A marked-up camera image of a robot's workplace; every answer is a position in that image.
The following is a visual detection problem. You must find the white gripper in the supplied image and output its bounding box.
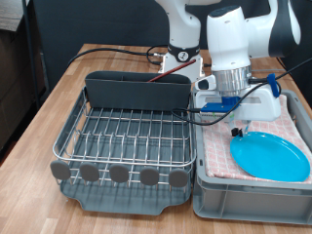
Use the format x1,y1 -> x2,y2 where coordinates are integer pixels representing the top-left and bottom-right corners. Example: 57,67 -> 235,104
194,85 -> 283,137

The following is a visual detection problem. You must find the grey plastic crate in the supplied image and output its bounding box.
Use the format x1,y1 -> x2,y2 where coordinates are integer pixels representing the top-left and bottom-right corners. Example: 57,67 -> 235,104
192,85 -> 312,226

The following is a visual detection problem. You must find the grey plastic drain tray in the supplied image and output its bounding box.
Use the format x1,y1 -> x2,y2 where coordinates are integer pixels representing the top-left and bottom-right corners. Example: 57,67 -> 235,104
58,87 -> 196,216

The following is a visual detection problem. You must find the black metal pole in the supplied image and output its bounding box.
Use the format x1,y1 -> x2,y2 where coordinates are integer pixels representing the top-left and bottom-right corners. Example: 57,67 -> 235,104
21,0 -> 42,110

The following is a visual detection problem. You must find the thick black cable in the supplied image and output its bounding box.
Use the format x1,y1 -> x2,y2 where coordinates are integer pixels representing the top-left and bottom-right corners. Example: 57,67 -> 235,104
66,44 -> 170,67

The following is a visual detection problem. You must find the blue plate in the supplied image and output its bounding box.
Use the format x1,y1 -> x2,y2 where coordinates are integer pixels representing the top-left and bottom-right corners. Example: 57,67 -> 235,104
229,131 -> 311,183

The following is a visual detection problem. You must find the dark cabinet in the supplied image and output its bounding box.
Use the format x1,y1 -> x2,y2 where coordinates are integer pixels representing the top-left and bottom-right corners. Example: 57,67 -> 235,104
0,27 -> 37,157

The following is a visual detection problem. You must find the dark grey cutlery holder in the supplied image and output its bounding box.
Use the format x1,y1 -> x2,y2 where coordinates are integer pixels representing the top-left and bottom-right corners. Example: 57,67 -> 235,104
84,70 -> 192,113

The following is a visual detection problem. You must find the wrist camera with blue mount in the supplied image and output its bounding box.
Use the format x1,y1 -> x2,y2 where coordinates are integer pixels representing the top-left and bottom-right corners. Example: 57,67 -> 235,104
198,96 -> 244,119

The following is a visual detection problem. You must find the brown wooden spoon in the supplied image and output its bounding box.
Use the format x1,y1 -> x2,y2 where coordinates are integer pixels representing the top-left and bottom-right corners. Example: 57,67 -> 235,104
147,58 -> 197,83

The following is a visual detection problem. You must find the blue cable clip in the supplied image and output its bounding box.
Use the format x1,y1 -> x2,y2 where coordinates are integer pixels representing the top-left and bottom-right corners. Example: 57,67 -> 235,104
266,73 -> 282,98

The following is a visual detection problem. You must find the steel wire dish rack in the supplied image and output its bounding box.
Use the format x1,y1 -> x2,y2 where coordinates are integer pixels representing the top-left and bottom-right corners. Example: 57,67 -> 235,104
49,86 -> 198,190

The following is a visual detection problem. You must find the pink checkered cloth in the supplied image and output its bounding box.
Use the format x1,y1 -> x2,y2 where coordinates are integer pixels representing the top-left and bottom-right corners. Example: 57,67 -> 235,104
198,94 -> 312,185

